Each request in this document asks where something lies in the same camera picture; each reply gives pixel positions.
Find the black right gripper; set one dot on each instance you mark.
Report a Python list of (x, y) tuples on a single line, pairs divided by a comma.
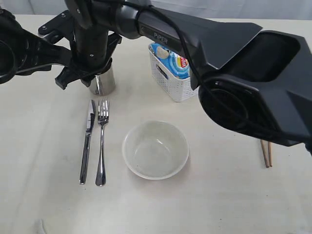
[(91, 49)]

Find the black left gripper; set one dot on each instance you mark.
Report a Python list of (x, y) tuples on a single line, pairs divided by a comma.
[(23, 53)]

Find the silver metal cup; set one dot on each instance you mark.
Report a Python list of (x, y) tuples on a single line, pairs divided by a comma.
[(103, 84)]

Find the silver metal fork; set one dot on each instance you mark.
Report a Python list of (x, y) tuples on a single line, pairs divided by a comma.
[(102, 119)]

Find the silver table knife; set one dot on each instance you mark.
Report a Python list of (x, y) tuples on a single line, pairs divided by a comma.
[(87, 140)]

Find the blue chips snack bag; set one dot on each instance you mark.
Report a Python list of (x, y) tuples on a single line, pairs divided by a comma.
[(176, 64)]

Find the speckled white bowl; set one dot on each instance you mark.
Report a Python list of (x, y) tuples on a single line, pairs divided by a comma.
[(155, 150)]

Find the wooden chopstick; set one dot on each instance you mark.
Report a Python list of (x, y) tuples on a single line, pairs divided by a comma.
[(265, 155), (270, 154)]

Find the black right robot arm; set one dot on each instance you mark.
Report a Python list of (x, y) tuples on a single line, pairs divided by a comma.
[(251, 81)]

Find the white perforated plastic basket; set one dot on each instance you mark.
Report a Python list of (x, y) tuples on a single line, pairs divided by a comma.
[(178, 89)]

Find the grey backdrop curtain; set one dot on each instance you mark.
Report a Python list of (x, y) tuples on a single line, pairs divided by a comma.
[(215, 9)]

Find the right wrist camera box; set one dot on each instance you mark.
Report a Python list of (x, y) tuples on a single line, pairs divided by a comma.
[(61, 26)]

